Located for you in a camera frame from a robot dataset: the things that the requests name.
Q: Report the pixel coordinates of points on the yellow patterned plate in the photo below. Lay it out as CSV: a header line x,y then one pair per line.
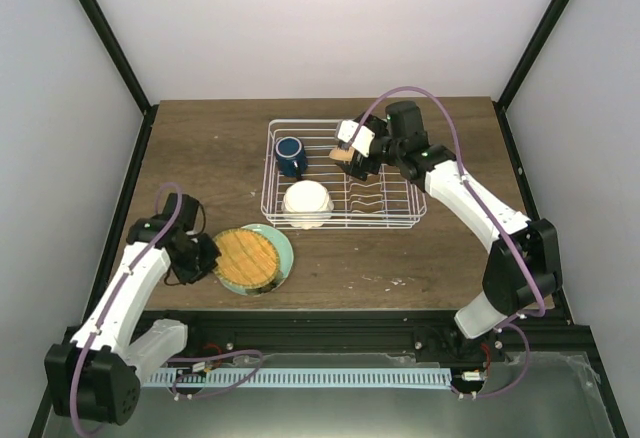
x,y
248,259

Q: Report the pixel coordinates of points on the white scalloped bowl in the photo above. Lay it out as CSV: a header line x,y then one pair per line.
x,y
307,204

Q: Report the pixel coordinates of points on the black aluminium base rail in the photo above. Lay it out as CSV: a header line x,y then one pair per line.
x,y
429,335

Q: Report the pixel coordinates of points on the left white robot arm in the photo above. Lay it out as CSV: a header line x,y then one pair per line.
x,y
97,375

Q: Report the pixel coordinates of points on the white wire dish rack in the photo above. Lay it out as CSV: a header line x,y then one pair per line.
x,y
383,201

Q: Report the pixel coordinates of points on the dark blue ceramic mug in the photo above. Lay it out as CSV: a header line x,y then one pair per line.
x,y
291,157

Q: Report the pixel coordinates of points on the light teal plate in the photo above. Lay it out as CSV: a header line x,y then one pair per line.
x,y
286,255

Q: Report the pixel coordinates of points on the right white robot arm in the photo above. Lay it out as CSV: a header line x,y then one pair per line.
x,y
523,266

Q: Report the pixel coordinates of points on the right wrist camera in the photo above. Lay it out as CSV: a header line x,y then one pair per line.
x,y
359,136

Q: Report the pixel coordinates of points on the orange round plate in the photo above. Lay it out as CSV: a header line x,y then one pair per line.
x,y
341,155

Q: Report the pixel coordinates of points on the light blue slotted strip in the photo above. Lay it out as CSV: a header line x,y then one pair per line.
x,y
308,378

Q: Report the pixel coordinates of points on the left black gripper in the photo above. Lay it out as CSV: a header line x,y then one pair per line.
x,y
212,253

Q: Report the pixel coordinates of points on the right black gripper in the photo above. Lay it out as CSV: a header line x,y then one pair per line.
x,y
357,166

